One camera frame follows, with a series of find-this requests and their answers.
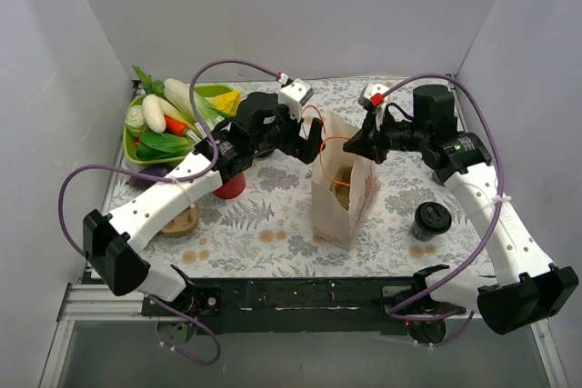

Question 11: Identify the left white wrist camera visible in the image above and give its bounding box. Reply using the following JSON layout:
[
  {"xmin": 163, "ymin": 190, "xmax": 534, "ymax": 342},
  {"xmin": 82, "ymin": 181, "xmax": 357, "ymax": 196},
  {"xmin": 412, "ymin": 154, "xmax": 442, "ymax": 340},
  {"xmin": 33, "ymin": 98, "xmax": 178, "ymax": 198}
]
[{"xmin": 277, "ymin": 79, "xmax": 314, "ymax": 121}]

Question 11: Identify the paper takeout bag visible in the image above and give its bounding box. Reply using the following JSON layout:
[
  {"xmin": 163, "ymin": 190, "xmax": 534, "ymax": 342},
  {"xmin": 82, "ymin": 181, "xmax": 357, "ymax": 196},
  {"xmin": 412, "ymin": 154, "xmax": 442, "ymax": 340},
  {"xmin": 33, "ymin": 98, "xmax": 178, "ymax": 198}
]
[{"xmin": 311, "ymin": 111, "xmax": 381, "ymax": 251}]

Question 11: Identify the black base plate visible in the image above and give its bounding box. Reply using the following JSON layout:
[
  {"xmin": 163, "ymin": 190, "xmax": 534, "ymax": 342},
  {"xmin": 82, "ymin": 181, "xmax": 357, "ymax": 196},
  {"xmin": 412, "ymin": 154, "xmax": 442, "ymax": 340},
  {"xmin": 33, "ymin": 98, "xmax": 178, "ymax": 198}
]
[{"xmin": 169, "ymin": 276, "xmax": 414, "ymax": 334}]

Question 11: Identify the aluminium rail frame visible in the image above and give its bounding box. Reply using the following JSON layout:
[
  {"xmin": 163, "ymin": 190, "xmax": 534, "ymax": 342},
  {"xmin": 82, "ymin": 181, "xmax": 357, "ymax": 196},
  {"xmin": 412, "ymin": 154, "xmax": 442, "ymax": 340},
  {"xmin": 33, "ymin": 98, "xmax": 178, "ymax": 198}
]
[{"xmin": 40, "ymin": 284, "xmax": 568, "ymax": 387}]

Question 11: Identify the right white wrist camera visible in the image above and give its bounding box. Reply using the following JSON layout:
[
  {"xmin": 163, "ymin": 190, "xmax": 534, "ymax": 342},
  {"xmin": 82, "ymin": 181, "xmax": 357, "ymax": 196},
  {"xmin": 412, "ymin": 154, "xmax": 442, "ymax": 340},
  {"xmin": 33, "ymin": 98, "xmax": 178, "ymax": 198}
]
[{"xmin": 357, "ymin": 83, "xmax": 388, "ymax": 131}]

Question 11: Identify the brown cardboard cup carrier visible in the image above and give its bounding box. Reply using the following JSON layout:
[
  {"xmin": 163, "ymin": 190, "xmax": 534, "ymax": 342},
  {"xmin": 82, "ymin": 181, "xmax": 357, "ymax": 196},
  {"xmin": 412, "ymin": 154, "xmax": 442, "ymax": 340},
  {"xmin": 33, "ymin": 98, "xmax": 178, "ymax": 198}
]
[{"xmin": 160, "ymin": 204, "xmax": 200, "ymax": 238}]

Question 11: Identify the yellow toy leaf vegetable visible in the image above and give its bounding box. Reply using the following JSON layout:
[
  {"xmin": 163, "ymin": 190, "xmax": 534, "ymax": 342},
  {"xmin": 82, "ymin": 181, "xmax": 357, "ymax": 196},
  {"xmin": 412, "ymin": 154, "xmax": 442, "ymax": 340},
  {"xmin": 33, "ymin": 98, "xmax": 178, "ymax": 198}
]
[{"xmin": 209, "ymin": 90, "xmax": 243, "ymax": 117}]

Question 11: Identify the green vegetable basket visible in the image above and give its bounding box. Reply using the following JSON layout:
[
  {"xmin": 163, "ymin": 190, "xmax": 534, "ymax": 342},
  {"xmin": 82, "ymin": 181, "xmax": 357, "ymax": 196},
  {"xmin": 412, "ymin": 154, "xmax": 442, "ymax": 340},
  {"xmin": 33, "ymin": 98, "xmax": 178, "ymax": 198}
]
[{"xmin": 123, "ymin": 81, "xmax": 226, "ymax": 166}]

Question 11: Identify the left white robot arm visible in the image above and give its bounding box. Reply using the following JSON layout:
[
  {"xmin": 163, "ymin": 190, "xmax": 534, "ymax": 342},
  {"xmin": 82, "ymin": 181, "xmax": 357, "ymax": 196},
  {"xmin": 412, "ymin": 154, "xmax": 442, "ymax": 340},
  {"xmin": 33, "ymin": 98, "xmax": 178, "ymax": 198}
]
[{"xmin": 83, "ymin": 92, "xmax": 323, "ymax": 315}]

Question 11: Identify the purple toy eggplant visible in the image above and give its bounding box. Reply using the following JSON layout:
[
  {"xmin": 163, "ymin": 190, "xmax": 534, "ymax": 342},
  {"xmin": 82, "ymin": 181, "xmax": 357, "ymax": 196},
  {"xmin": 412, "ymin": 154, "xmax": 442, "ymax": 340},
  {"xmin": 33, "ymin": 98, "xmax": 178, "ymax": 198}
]
[{"xmin": 129, "ymin": 165, "xmax": 169, "ymax": 190}]

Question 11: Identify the toy napa cabbage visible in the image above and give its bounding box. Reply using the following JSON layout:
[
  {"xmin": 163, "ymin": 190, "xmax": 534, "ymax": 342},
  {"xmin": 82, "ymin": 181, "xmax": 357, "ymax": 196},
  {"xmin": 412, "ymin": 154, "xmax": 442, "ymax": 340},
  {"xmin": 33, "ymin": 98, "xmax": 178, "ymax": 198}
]
[{"xmin": 164, "ymin": 78, "xmax": 232, "ymax": 124}]

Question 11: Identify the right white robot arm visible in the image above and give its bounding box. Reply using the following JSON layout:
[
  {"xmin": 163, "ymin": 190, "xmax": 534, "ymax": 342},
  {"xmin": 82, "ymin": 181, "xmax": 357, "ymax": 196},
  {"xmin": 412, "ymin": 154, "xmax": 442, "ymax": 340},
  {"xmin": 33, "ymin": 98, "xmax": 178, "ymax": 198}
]
[{"xmin": 343, "ymin": 84, "xmax": 579, "ymax": 334}]

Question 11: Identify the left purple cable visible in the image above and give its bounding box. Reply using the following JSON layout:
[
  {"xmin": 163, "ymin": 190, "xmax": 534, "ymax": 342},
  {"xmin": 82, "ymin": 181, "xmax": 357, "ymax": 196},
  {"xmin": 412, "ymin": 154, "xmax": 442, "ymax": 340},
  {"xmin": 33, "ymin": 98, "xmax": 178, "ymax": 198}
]
[{"xmin": 58, "ymin": 58, "xmax": 292, "ymax": 366}]

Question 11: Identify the floral table mat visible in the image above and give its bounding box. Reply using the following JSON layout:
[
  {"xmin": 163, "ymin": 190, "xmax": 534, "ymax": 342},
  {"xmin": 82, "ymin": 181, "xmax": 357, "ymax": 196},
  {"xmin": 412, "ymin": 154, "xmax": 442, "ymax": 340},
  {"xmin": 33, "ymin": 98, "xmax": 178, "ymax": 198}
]
[{"xmin": 90, "ymin": 76, "xmax": 515, "ymax": 279}]

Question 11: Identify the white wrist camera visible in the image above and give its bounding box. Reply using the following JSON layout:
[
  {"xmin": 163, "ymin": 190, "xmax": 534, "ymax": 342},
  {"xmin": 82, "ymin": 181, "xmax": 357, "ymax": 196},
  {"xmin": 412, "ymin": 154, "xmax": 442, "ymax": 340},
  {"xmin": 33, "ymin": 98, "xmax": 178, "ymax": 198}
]
[
  {"xmin": 357, "ymin": 83, "xmax": 388, "ymax": 131},
  {"xmin": 277, "ymin": 79, "xmax": 314, "ymax": 121}
]

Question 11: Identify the white toy radish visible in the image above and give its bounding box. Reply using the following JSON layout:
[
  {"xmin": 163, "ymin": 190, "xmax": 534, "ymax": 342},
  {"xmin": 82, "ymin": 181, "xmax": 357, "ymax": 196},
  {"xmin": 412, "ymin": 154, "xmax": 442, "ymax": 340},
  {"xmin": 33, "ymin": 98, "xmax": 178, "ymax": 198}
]
[{"xmin": 142, "ymin": 94, "xmax": 166, "ymax": 134}]

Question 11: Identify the green toy cabbage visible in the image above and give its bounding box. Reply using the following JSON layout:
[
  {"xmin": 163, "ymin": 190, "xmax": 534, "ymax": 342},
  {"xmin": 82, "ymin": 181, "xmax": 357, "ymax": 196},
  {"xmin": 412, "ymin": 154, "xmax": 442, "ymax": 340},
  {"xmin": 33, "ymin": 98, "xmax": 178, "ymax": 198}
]
[{"xmin": 125, "ymin": 105, "xmax": 147, "ymax": 138}]

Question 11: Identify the red straw holder cup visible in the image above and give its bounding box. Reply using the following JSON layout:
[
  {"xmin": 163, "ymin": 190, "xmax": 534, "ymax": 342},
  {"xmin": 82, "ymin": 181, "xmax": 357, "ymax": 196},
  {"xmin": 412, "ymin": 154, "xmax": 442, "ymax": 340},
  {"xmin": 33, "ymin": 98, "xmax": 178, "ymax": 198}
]
[{"xmin": 213, "ymin": 173, "xmax": 246, "ymax": 200}]

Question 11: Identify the black cup lid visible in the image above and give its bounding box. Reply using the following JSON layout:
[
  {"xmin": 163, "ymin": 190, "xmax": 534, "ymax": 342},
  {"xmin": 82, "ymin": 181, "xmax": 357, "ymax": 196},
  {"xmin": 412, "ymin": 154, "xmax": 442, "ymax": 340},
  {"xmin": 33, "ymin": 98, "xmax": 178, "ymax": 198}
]
[{"xmin": 415, "ymin": 202, "xmax": 452, "ymax": 235}]

